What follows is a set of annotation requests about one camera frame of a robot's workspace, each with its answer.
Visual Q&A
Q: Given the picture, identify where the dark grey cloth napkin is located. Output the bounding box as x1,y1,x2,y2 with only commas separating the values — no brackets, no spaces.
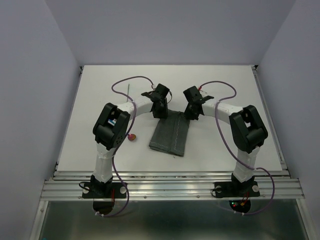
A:
148,110,190,157

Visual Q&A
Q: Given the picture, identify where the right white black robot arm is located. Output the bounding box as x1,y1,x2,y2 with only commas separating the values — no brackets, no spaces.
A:
183,86,268,195

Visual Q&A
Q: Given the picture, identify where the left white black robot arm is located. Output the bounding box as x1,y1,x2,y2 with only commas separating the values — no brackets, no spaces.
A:
86,83,170,197

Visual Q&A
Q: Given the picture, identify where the iridescent rainbow spoon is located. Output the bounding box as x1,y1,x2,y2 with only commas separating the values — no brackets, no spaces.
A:
127,133,137,141

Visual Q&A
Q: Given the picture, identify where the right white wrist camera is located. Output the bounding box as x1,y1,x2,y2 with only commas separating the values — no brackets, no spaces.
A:
198,87,209,98

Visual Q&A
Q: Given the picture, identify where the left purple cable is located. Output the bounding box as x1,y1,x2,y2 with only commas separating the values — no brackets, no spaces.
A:
110,75,156,218

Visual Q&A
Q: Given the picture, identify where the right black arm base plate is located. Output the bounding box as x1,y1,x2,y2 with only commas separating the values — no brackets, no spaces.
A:
211,181,260,199

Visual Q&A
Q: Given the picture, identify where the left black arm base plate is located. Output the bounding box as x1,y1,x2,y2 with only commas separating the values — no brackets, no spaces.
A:
79,181,127,199

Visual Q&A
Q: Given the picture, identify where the aluminium right side rail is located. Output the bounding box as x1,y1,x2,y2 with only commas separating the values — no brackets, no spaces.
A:
251,65,291,176

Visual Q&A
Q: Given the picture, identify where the aluminium front rail frame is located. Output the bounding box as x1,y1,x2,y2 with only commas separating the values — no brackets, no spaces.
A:
29,164,317,240

